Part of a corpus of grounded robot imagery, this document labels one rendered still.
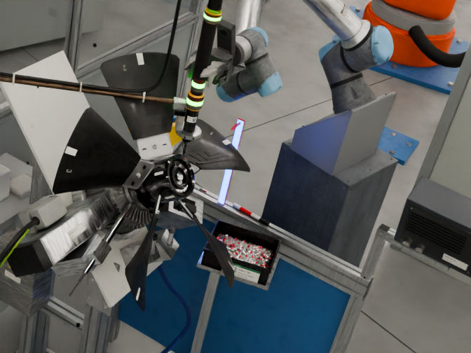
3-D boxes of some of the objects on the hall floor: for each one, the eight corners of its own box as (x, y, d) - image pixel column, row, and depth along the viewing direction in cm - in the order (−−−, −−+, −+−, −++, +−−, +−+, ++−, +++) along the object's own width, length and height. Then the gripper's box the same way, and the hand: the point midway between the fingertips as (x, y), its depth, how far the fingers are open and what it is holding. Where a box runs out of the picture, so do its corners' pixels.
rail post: (103, 338, 348) (130, 178, 305) (108, 333, 351) (137, 174, 308) (111, 343, 347) (139, 183, 304) (117, 337, 350) (146, 179, 307)
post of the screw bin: (172, 424, 320) (214, 257, 276) (174, 418, 323) (216, 252, 278) (180, 427, 320) (223, 260, 276) (182, 421, 322) (225, 255, 278)
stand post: (12, 418, 308) (38, 146, 245) (29, 403, 315) (58, 134, 251) (22, 425, 307) (50, 153, 243) (38, 409, 314) (71, 141, 250)
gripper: (245, 77, 243) (206, 103, 227) (211, 61, 247) (169, 85, 230) (252, 50, 239) (213, 73, 222) (216, 33, 242) (175, 56, 226)
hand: (195, 68), depth 226 cm, fingers closed on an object, 4 cm apart
